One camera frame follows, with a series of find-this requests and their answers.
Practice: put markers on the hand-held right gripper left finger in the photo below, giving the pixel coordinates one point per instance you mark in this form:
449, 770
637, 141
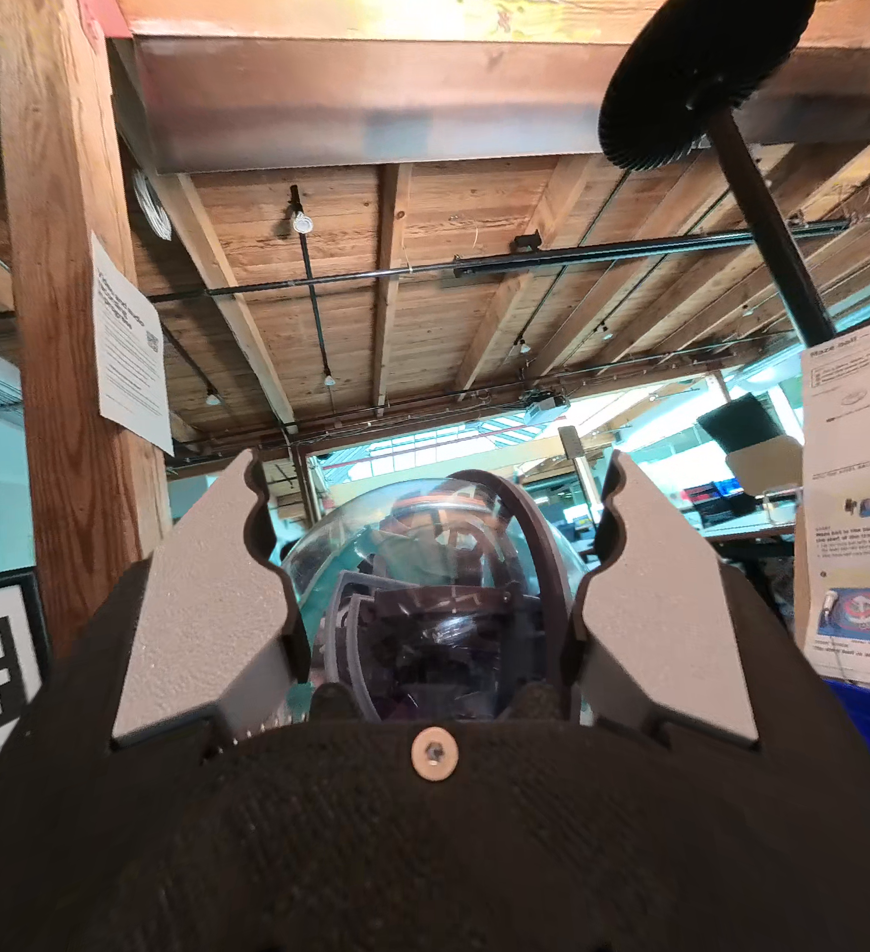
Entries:
197, 632

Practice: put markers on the clear plastic maze ball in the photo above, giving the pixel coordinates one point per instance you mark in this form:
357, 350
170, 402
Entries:
435, 595

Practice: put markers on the white box with black marker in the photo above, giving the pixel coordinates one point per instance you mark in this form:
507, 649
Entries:
22, 632

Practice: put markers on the black disc floor lamp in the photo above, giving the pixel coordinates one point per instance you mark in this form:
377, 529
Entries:
687, 82

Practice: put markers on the black ceiling light track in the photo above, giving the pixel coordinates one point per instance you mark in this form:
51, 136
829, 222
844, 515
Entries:
628, 251
314, 297

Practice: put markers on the wooden post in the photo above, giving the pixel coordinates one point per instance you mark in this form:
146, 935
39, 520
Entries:
70, 372

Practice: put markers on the white paper notice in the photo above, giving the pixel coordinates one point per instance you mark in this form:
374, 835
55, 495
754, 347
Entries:
130, 349

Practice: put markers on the black acoustic panel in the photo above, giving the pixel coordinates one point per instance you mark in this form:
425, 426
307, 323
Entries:
739, 424

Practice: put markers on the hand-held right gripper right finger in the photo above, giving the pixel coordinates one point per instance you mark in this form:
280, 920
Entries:
665, 632

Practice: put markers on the white ceiling projector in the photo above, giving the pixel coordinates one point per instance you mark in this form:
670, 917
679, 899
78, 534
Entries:
546, 407

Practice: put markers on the printed instruction sheet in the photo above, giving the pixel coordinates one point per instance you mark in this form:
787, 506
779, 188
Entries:
858, 446

